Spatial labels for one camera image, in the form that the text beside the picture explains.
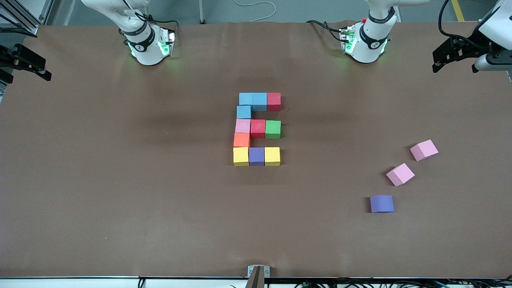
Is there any red foam cube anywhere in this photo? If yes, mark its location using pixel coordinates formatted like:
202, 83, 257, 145
250, 119, 266, 139
267, 92, 282, 112

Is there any green foam cube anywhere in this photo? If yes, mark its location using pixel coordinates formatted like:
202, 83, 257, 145
265, 120, 282, 140

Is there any yellow foam cube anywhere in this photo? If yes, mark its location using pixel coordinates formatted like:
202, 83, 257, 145
264, 147, 281, 166
233, 147, 250, 167

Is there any purple foam cube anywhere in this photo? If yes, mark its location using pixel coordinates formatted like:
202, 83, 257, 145
249, 147, 265, 166
369, 195, 395, 214

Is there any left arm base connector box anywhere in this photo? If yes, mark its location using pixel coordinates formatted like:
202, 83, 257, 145
340, 26, 356, 54

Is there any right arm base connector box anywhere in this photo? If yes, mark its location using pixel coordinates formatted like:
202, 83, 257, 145
159, 27, 176, 56

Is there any yellow floor tape strip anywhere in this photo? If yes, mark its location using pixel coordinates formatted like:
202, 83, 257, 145
451, 0, 466, 22

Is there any aluminium frame profile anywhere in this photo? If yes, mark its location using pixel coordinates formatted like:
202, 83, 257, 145
39, 0, 55, 25
0, 0, 39, 36

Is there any black left base cable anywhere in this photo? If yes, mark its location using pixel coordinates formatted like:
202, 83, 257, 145
306, 19, 344, 42

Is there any white floor cable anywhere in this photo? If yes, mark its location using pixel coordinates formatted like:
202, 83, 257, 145
233, 0, 277, 22

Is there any grey metal bracket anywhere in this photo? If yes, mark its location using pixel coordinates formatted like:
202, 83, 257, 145
246, 265, 270, 288

